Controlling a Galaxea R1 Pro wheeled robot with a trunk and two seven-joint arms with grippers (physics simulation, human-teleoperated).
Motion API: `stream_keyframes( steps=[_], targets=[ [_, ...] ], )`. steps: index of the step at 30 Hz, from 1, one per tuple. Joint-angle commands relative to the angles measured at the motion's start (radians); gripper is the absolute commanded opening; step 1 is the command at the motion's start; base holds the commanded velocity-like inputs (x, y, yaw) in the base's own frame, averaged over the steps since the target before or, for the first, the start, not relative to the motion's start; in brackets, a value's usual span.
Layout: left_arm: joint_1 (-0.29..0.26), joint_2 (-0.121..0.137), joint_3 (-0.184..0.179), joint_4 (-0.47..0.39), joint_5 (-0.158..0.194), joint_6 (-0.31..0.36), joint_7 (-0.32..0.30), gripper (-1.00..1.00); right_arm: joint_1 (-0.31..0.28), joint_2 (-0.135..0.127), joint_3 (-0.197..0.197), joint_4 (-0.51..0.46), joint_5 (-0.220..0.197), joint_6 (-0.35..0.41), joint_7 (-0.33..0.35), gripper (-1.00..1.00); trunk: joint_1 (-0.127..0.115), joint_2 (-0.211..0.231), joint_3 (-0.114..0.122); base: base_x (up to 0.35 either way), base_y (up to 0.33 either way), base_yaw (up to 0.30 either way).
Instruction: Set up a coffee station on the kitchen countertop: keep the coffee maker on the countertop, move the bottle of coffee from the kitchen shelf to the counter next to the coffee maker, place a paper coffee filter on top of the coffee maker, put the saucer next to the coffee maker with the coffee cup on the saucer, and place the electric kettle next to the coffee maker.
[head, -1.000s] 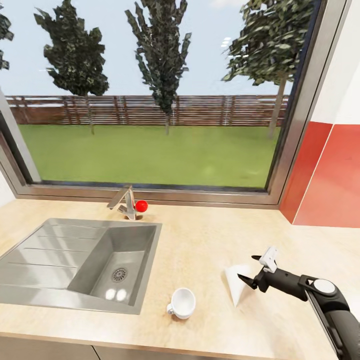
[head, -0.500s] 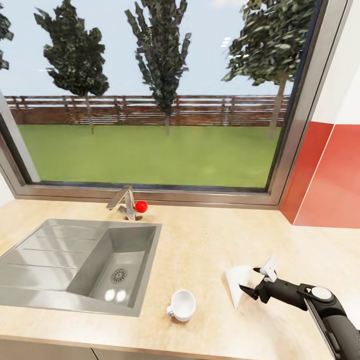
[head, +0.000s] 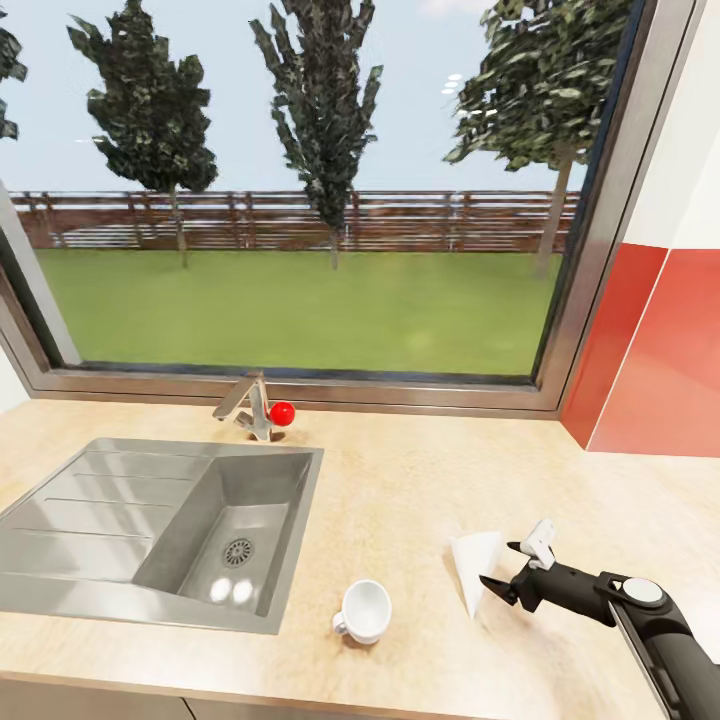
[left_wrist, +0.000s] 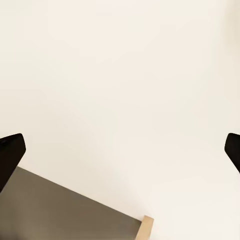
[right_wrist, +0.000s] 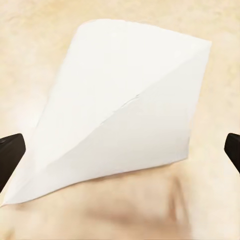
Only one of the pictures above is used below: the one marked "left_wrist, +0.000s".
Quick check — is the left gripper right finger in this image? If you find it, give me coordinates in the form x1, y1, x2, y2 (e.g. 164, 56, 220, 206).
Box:
224, 133, 240, 172

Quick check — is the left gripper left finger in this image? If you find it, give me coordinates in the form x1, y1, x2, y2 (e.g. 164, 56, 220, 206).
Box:
0, 133, 26, 193

